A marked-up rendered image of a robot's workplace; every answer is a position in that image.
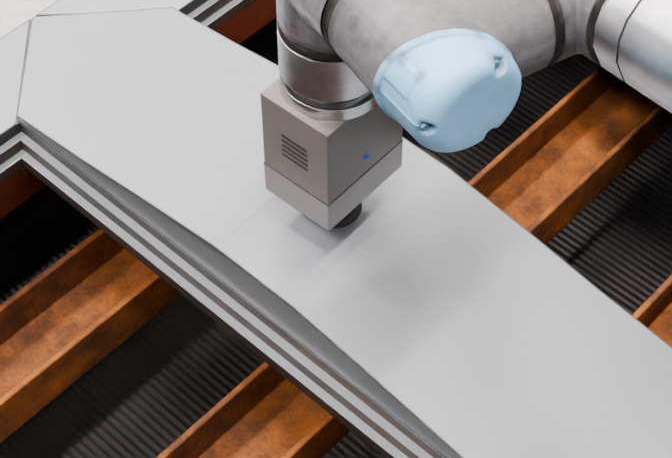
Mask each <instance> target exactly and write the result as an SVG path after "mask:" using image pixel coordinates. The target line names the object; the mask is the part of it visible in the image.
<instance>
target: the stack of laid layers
mask: <svg viewBox="0 0 672 458"><path fill-rule="evenodd" d="M255 1H256V0H194V1H192V2H191V3H189V4H188V5H186V6H185V7H184V8H182V9H181V10H179V11H180V12H182V13H184V14H186V15H187V16H189V17H191V18H193V19H194V20H196V21H198V22H200V23H202V24H203V25H205V26H207V27H209V28H210V29H212V30H216V29H217V28H218V27H220V26H221V25H223V24H224V23H225V22H227V21H228V20H230V19H231V18H232V17H234V16H235V15H237V14H238V13H239V12H241V11H242V10H243V9H245V8H246V7H248V6H249V5H250V4H252V3H253V2H255ZM23 167H24V168H26V169H27V170H28V171H29V172H31V173H32V174H33V175H34V176H35V177H37V178H38V179H39V180H40V181H42V182H43V183H44V184H45V185H47V186H48V187H49V188H50V189H52V190H53V191H54V192H55V193H57V194H58V195H59V196H60V197H62V198H63V199H64V200H65V201H66V202H68V203H69V204H70V205H71V206H73V207H74V208H75V209H76V210H78V211H79V212H80V213H81V214H83V215H84V216H85V217H86V218H88V219H89V220H90V221H91V222H92V223H94V224H95V225H96V226H97V227H99V228H100V229H101V230H102V231H104V232H105V233H106V234H107V235H109V236H110V237H111V238H112V239H114V240H115V241H116V242H117V243H119V244H120V245H121V246H122V247H123V248H125V249H126V250H127V251H128V252H130V253H131V254H132V255H133V256H135V257H136V258H137V259H138V260H140V261H141V262H142V263H143V264H145V265H146V266H147V267H148V268H150V269H151V270H152V271H153V272H154V273H156V274H157V275H158V276H159V277H161V278H162V279H163V280H164V281H166V282H167V283H168V284H169V285H171V286H172V287H173V288H174V289H176V290H177V291H178V292H179V293H181V294H182V295H183V296H184V297H185V298H187V299H188V300H189V301H190V302H192V303H193V304H194V305H195V306H197V307H198V308H199V309H200V310H202V311H203V312H204V313H205V314H207V315H208V316H209V317H210V318H212V319H213V320H214V321H215V322H216V323H218V324H219V325H220V326H221V327H223V328H224V329H225V330H226V331H228V332H229V333H230V334H231V335H233V336H234V337H235V338H236V339H238V340H239V341H240V342H241V343H242V344H244V345H245V346H246V347H247V348H249V349H250V350H251V351H252V352H254V353H255V354H256V355H257V356H259V357H260V358H261V359H262V360H264V361H265V362H266V363H267V364H269V365H270V366H271V367H272V368H273V369H275V370H276V371H277V372H278V373H280V374H281V375H282V376H283V377H285V378H286V379H287V380H288V381H290V382H291V383H292V384H293V385H295V386H296V387H297V388H298V389H300V390H301V391H302V392H303V393H304V394H306V395H307V396H308V397H309V398H311V399H312V400H313V401H314V402H316V403H317V404H318V405H319V406H321V407H322V408H323V409H324V410H326V411H327V412H328V413H329V414H331V415H332V416H333V417H334V418H335V419H337V420H338V421H339V422H340V423H342V424H343V425H344V426H345V427H347V428H348V429H349V430H350V431H352V432H353V433H354V434H355V435H357V436H358V437H359V438H360V439H361V440H363V441H364V442H365V443H366V444H368V445H369V446H370V447H371V448H373V449H374V450H375V451H376V452H378V453H379V454H380V455H381V456H383V457H384V458H461V457H460V456H459V455H458V454H456V452H454V451H453V450H452V449H451V448H450V447H449V446H448V445H446V444H445V443H444V442H443V441H442V440H441V439H440V438H439V437H438V436H436V435H435V434H434V433H433V432H432V431H431V430H430V429H429V428H428V427H426V426H425V425H424V424H423V423H422V422H421V421H420V420H419V419H418V418H416V417H415V416H414V415H413V414H412V413H411V412H410V411H409V410H407V409H406V408H405V407H404V406H403V405H402V404H401V403H400V402H399V401H397V400H396V399H395V398H394V397H393V396H392V395H391V394H390V393H389V392H387V391H386V390H385V389H384V388H383V387H382V386H381V385H380V384H379V383H377V382H376V381H375V380H374V379H373V378H372V377H371V376H370V375H368V374H367V373H366V372H365V371H364V370H363V369H362V368H360V367H359V366H358V365H357V364H356V363H355V362H354V361H353V360H351V359H350V358H349V357H348V356H347V355H346V354H345V353H343V352H342V351H341V350H340V349H339V348H338V347H337V346H335V345H334V344H333V343H332V342H331V341H330V340H329V339H327V338H326V337H325V336H324V335H323V334H322V333H321V332H320V331H318V330H317V329H316V328H315V327H314V326H313V325H312V324H310V323H309V322H308V321H307V320H306V319H305V318H304V317H302V316H301V315H300V314H299V313H298V312H297V311H296V310H294V309H293V308H292V307H291V306H290V305H289V304H287V303H286V302H285V301H283V300H282V299H281V298H279V297H278V296H277V295H276V294H274V293H273V292H272V291H270V290H269V289H268V288H267V287H265V286H264V285H263V284H261V283H260V282H259V281H257V280H256V279H255V278H254V277H252V276H251V275H250V274H248V273H247V272H246V271H244V270H243V269H242V268H241V267H239V266H238V265H237V264H235V263H234V262H233V261H232V260H230V259H229V258H228V257H226V256H225V255H224V254H222V253H221V252H220V251H219V250H217V249H216V248H215V247H213V246H212V245H210V244H209V243H207V242H206V241H204V240H203V239H201V238H200V237H198V236H197V235H195V234H194V233H192V232H191V231H189V230H188V229H186V228H185V227H183V226H182V225H180V224H179V223H177V222H176V221H174V220H173V219H171V218H170V217H168V216H167V215H165V214H164V213H162V212H161V211H159V210H158V209H156V208H155V207H153V206H152V205H150V204H149V203H147V202H146V201H144V200H143V199H141V198H140V197H138V196H136V195H135V194H133V193H132V192H130V191H129V190H127V189H126V188H124V187H122V186H121V185H119V184H118V183H116V182H115V181H113V180H112V179H110V178H109V177H107V176H105V175H104V174H102V173H101V172H99V171H98V170H96V169H95V168H93V167H92V166H90V165H88V164H87V163H85V162H84V161H82V160H81V159H79V158H78V157H76V156H75V155H73V154H72V153H70V152H69V151H67V150H66V149H64V148H63V147H61V146H60V145H58V144H57V143H56V142H54V141H53V140H51V139H50V138H48V137H47V136H45V135H44V134H42V133H41V132H39V131H38V130H36V129H35V128H33V127H32V126H30V125H29V124H28V123H26V122H25V121H23V120H22V119H20V118H19V117H17V124H16V125H15V126H13V127H12V128H10V129H9V130H7V131H6V132H5V133H3V134H2V135H0V184H1V183H3V182H4V181H5V180H7V179H8V178H9V177H11V176H12V175H14V174H15V173H16V172H18V171H19V170H21V169H22V168H23Z"/></svg>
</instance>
